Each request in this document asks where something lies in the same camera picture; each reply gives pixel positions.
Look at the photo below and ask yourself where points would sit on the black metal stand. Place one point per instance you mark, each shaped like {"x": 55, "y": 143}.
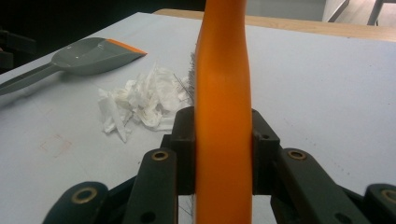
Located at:
{"x": 15, "y": 42}

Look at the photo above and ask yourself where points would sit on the pile of white paper scraps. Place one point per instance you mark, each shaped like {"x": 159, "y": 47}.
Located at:
{"x": 146, "y": 99}

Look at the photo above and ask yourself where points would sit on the wooden table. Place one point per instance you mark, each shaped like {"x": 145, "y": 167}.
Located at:
{"x": 311, "y": 28}

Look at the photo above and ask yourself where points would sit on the pale grey table cover sheet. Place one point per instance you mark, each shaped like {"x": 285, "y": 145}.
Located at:
{"x": 327, "y": 93}

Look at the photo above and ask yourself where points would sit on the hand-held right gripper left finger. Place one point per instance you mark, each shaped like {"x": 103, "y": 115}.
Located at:
{"x": 185, "y": 155}

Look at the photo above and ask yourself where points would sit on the white metal desk frame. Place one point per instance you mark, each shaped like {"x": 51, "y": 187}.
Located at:
{"x": 375, "y": 12}

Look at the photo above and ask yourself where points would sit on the grey dustpan with orange lip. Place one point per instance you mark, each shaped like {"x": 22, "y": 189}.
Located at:
{"x": 90, "y": 59}

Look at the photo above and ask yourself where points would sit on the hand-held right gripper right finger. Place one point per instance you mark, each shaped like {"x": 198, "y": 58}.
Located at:
{"x": 261, "y": 155}

